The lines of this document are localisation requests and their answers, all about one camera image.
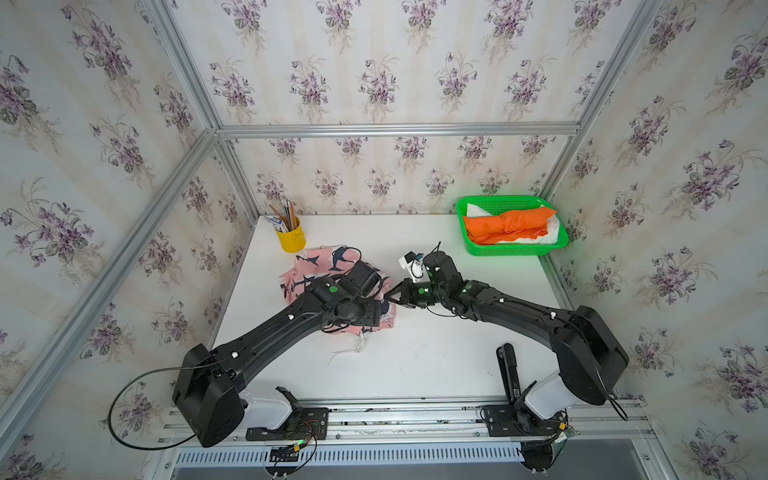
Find aluminium rail frame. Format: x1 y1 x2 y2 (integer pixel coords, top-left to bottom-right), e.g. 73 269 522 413
143 395 679 480

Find white shorts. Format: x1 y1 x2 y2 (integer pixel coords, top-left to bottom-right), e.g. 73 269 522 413
465 202 562 246

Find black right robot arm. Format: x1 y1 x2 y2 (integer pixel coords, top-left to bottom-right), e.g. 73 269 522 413
385 251 629 420

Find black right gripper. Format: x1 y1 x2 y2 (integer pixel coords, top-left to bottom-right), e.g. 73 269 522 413
380 278 447 307

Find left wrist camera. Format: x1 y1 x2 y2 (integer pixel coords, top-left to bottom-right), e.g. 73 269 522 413
345 260 383 297

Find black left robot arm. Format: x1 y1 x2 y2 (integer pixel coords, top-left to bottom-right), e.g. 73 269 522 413
172 261 383 447

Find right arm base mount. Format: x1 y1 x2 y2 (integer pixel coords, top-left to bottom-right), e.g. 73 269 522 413
480 343 568 439

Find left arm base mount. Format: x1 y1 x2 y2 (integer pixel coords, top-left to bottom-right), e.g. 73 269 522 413
243 386 330 441

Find pink shark print garment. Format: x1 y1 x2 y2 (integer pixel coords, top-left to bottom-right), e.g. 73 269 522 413
280 245 397 364

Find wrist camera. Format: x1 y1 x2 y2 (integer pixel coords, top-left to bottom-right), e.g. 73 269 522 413
398 251 428 283
345 260 383 297

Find yellow pencil cup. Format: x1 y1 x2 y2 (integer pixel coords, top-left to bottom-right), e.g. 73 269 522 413
276 219 306 253

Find green plastic basket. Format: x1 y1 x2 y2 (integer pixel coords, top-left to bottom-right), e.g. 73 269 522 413
455 195 570 256

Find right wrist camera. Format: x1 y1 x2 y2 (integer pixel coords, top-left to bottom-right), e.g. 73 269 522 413
398 251 428 283

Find colored pencils bundle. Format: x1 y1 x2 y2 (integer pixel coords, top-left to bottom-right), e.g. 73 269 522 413
268 199 299 233

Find orange cloth garment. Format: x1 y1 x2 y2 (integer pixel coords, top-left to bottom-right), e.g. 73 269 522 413
463 206 558 246

